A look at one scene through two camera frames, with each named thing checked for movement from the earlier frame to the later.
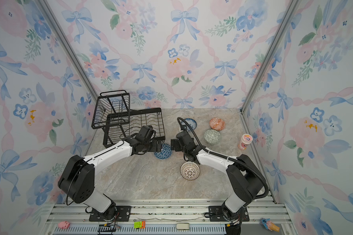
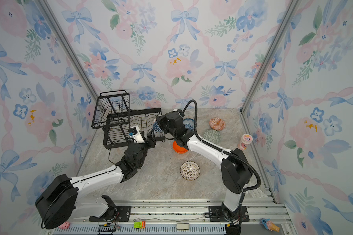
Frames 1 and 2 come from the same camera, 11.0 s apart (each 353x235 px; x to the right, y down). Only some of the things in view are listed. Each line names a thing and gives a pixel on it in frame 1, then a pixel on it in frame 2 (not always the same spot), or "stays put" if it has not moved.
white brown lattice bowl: [189, 170] stays put
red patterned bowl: [217, 124] stays put
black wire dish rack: [113, 116] stays put
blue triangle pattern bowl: [165, 152] -> [156, 127]
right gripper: [175, 143] -> [164, 119]
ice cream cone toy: [269, 225] stays put
